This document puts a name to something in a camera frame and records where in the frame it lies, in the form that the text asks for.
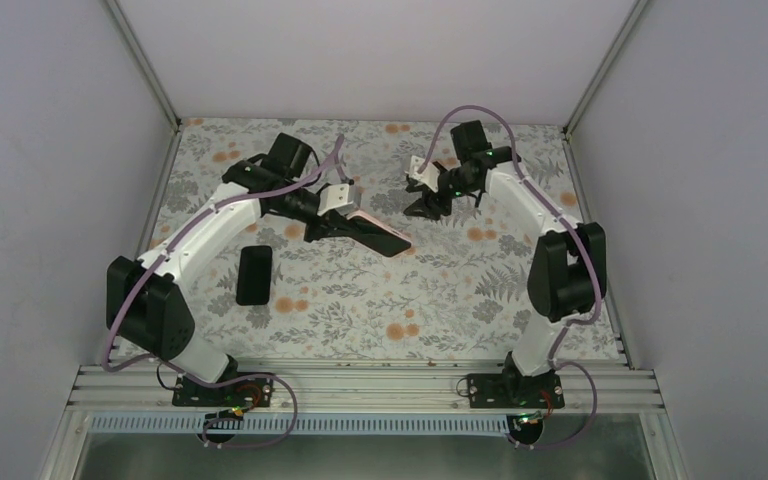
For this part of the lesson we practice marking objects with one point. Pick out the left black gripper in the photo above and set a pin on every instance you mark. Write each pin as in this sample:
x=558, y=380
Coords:
x=327, y=226

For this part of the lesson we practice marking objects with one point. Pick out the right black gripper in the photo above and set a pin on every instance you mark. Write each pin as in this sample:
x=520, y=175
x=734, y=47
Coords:
x=430, y=211

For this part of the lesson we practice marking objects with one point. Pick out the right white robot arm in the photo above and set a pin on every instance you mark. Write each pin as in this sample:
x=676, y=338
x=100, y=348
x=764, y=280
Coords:
x=567, y=280

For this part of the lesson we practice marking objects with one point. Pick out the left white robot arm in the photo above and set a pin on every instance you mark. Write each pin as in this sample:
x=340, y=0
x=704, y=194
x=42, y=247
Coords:
x=145, y=302

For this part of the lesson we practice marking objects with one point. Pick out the black phone on table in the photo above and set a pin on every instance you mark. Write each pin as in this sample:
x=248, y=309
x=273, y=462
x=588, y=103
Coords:
x=254, y=276

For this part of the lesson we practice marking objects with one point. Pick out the floral patterned table mat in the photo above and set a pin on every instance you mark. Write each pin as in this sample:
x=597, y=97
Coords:
x=459, y=293

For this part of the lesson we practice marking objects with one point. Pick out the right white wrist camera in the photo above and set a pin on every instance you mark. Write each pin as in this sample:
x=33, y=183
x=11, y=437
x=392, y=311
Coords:
x=422, y=175

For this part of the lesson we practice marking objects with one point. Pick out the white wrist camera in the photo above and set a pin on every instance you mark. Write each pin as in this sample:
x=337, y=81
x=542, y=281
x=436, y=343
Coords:
x=422, y=175
x=341, y=198

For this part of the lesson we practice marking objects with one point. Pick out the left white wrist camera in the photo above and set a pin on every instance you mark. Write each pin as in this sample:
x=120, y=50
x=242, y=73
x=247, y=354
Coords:
x=341, y=198

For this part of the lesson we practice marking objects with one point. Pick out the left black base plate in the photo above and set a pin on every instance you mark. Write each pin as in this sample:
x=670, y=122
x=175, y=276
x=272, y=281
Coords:
x=255, y=392

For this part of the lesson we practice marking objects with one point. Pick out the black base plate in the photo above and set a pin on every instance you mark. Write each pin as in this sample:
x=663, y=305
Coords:
x=497, y=391
x=255, y=392

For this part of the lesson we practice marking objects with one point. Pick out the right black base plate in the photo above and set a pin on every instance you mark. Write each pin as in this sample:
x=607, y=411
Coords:
x=497, y=391

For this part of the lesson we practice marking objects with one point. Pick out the grey slotted cable duct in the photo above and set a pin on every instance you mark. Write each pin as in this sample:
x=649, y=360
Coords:
x=304, y=424

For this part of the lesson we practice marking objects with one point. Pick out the aluminium rail frame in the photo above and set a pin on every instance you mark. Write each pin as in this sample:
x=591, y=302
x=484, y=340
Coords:
x=396, y=387

